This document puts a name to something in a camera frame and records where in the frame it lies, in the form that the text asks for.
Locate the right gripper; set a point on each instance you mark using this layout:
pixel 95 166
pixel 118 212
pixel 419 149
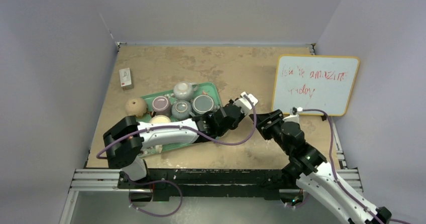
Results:
pixel 266 122

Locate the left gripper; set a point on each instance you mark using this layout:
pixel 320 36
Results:
pixel 239 118

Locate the grey flat-bottom mug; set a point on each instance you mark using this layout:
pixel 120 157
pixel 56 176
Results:
pixel 202 104

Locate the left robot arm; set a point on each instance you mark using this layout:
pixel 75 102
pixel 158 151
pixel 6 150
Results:
pixel 124 141

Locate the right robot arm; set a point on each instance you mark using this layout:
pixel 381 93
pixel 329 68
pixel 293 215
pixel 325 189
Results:
pixel 311 171

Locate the grey-blue speckled round mug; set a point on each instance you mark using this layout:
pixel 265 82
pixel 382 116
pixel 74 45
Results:
pixel 181 110

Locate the white speckled round mug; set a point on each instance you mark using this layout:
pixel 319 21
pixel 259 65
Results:
pixel 185 90

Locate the beige round mug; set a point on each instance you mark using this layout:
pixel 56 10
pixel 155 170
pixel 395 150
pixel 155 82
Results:
pixel 136 107

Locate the yellow framed whiteboard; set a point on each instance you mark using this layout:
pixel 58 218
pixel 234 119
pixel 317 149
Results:
pixel 316 83

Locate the small white red box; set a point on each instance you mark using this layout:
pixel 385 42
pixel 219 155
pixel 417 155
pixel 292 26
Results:
pixel 126 79

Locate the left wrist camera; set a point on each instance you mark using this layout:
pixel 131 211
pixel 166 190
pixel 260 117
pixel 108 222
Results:
pixel 248 102

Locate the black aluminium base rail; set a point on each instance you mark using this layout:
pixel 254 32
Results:
pixel 163 183

